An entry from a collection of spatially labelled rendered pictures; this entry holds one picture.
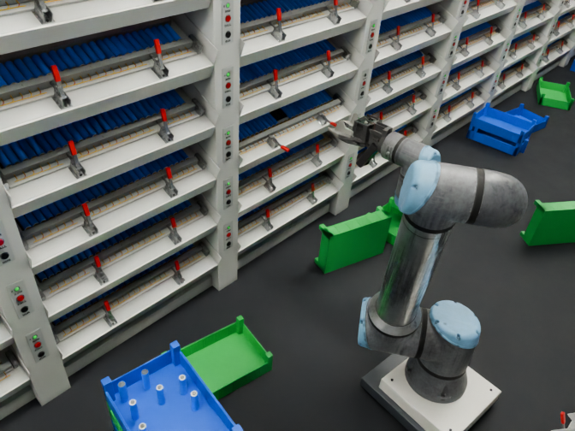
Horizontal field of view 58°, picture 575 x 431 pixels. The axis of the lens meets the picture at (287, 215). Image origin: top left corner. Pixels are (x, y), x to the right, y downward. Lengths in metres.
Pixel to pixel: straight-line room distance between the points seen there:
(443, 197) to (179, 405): 0.79
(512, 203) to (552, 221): 1.42
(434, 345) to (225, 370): 0.68
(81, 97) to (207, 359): 0.95
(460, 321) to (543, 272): 0.95
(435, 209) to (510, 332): 1.14
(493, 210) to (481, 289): 1.19
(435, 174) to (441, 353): 0.66
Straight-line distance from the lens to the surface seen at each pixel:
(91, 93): 1.34
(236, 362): 1.82
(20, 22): 1.23
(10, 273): 1.45
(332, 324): 1.96
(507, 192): 1.11
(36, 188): 1.38
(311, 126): 1.99
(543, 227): 2.54
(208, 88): 1.56
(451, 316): 1.58
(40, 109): 1.30
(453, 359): 1.60
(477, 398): 1.77
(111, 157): 1.45
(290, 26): 1.75
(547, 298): 2.35
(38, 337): 1.63
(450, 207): 1.08
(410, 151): 1.60
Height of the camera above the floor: 1.49
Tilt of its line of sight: 39 degrees down
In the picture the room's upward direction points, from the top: 5 degrees clockwise
